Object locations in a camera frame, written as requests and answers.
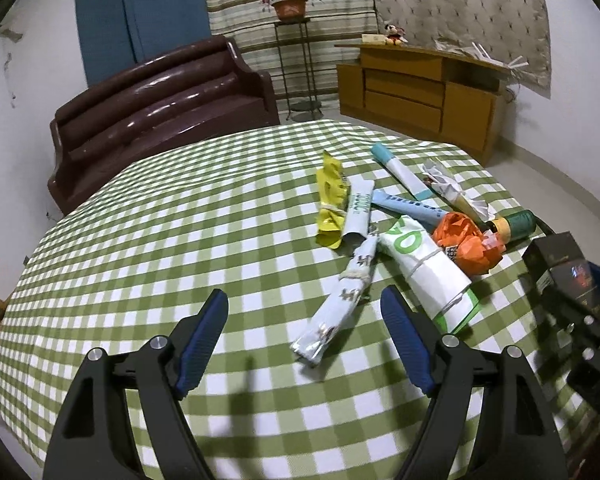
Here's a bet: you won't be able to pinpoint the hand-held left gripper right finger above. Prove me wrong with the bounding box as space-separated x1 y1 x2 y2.
381 285 568 480

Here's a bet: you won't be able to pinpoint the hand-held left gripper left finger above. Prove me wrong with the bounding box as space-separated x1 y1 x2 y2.
42 288 229 480

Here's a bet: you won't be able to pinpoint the white green pack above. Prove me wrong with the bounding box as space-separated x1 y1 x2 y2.
377 215 482 335

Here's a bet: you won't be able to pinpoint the orange plastic wrapper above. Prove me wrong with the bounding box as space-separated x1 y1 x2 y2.
431 211 503 277

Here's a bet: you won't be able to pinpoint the white paper wrapper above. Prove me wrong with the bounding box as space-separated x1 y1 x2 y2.
420 157 491 226

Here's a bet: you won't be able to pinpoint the light blue snack wrapper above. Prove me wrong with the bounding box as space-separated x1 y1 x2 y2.
290 234 379 365

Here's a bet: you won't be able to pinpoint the green checked tablecloth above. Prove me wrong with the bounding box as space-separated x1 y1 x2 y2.
0 119 600 480

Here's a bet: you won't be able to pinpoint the blue tube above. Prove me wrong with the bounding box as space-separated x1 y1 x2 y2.
371 189 451 228

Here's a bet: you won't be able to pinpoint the white green rolled tube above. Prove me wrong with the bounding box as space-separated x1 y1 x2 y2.
341 176 376 251

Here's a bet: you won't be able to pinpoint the yellow snack wrapper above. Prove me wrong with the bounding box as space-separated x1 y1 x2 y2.
315 151 351 250

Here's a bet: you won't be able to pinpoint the teal and white tube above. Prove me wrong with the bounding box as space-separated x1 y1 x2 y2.
370 142 433 202

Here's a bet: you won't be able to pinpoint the wooden cabinet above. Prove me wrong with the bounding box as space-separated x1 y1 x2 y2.
334 42 511 166

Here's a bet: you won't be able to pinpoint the white sticks in clear wrap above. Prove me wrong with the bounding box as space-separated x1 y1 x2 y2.
432 37 531 73

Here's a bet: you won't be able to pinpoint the dark brown leather sofa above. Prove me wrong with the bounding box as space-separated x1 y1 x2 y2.
46 35 281 216

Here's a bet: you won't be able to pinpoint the black metal plant stand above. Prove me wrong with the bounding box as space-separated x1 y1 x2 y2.
272 17 323 121

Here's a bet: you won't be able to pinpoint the plush mouse toy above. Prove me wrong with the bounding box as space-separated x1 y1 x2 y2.
384 22 408 46

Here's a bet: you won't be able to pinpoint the blue curtain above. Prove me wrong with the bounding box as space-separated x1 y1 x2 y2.
74 0 213 88

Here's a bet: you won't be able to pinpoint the orange flower pot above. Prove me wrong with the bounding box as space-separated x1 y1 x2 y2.
271 0 309 22

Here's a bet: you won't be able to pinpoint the striped curtain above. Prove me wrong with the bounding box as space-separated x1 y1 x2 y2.
199 0 378 106

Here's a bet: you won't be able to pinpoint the quilted beige wall cloth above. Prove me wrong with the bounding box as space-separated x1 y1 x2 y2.
369 0 552 100

